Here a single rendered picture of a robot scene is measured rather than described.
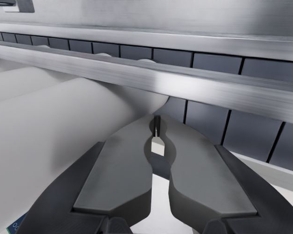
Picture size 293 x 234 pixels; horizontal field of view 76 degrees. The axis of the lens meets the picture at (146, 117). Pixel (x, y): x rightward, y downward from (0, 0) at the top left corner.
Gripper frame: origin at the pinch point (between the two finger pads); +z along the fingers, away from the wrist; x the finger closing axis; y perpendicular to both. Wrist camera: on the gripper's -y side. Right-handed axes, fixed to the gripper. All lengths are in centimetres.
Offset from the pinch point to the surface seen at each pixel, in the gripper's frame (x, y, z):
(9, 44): -12.0, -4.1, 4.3
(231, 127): 6.7, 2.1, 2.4
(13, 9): -16.6, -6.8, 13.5
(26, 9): -15.3, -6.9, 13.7
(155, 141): 0.1, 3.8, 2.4
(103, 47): -5.4, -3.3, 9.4
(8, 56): -11.9, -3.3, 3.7
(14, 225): -29.1, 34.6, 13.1
